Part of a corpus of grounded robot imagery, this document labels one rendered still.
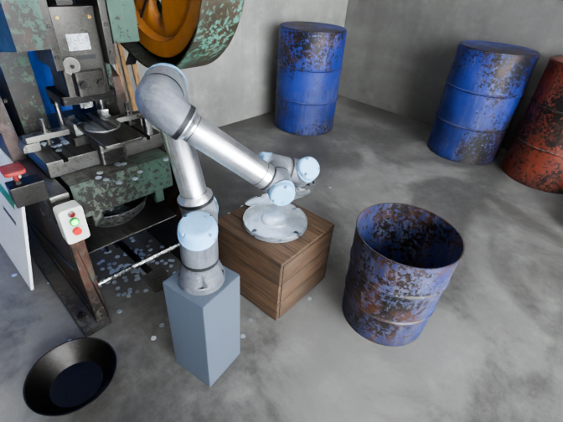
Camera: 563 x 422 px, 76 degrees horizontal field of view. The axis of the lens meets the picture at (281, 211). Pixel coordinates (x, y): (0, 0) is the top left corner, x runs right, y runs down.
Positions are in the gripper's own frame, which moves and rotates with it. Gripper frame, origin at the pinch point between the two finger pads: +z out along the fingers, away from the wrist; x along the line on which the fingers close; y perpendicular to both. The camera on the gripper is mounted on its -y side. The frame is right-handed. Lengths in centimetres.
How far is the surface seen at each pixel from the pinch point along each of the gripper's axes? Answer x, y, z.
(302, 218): 10.0, -14.0, 17.2
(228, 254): 18.6, 19.8, 32.1
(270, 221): 8.6, 1.2, 17.7
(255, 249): 19.7, 12.3, 12.1
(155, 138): -35, 42, 17
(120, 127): -36, 55, 5
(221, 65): -147, -32, 149
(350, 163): -36, -111, 115
